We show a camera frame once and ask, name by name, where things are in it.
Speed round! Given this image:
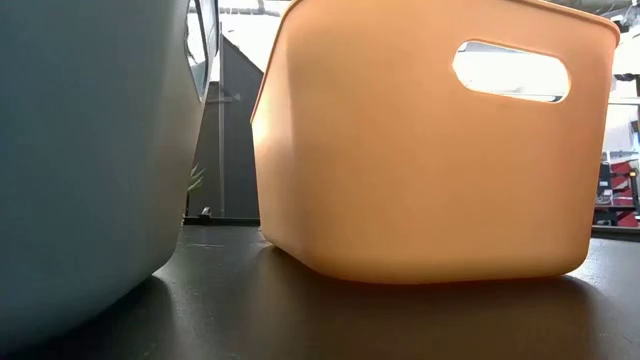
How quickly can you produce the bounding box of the pale yellow-orange plastic bin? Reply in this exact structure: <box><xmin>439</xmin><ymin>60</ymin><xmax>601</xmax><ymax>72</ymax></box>
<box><xmin>250</xmin><ymin>0</ymin><xmax>622</xmax><ymax>286</ymax></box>

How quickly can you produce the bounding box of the black partition panel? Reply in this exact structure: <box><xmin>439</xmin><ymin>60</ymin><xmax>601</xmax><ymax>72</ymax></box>
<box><xmin>187</xmin><ymin>34</ymin><xmax>266</xmax><ymax>220</ymax></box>

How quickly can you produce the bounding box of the blue-grey plastic bin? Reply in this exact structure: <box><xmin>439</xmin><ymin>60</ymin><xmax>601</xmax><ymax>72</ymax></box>
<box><xmin>0</xmin><ymin>0</ymin><xmax>221</xmax><ymax>357</ymax></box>

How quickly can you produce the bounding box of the red and black shelf rack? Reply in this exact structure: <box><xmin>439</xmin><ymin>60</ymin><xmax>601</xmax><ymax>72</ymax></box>
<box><xmin>593</xmin><ymin>149</ymin><xmax>640</xmax><ymax>229</ymax></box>

